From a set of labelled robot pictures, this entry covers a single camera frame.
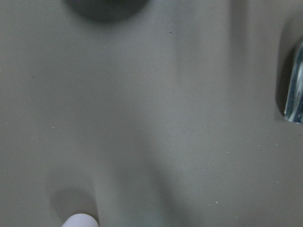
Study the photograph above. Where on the metal scoop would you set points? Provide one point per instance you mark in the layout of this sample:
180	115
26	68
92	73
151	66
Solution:
294	103

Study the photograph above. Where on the pink cup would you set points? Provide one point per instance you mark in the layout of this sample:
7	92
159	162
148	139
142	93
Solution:
80	220

